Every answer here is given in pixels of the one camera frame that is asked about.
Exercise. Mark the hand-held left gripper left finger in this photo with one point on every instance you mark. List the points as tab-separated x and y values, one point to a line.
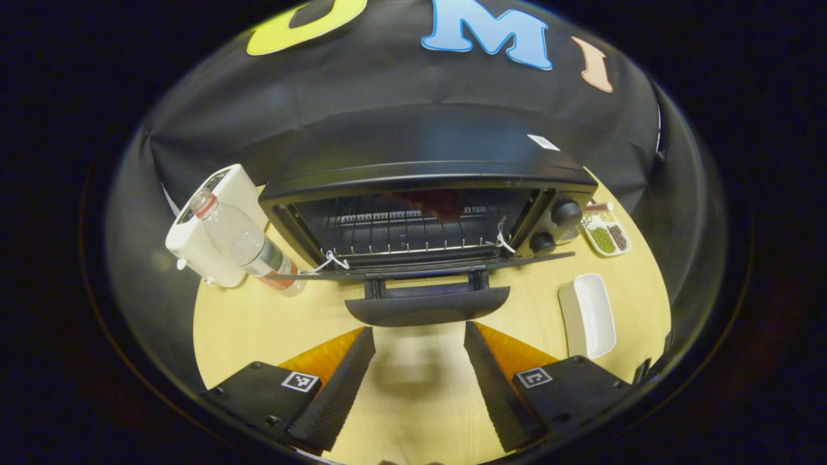
336	387

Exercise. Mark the clear plastic bottle red label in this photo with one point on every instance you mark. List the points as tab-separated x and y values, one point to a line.
258	255

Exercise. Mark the white divided dish with beans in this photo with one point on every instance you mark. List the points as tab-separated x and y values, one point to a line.
604	240

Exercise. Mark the black electric oven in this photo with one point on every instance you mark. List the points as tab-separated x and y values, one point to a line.
420	174

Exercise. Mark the white toaster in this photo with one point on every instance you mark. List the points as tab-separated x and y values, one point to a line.
194	248

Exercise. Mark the white rectangular tray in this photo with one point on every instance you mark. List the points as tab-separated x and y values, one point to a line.
591	316

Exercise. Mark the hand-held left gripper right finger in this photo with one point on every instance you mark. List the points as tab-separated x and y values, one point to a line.
494	387

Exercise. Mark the red raw meat steak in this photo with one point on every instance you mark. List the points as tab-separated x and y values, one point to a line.
439	203

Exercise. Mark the black backdrop cloth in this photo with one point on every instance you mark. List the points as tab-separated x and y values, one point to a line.
387	84

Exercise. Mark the metal oven rack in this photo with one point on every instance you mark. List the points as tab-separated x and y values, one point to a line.
362	219

